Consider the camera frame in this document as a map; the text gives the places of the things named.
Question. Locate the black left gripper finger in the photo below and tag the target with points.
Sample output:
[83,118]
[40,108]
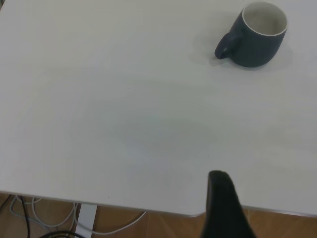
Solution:
[223,210]

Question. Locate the dark grey ceramic mug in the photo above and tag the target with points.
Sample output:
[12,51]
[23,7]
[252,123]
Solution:
[255,49]

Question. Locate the white table leg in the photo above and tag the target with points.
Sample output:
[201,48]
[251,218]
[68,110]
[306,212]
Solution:
[86,218]

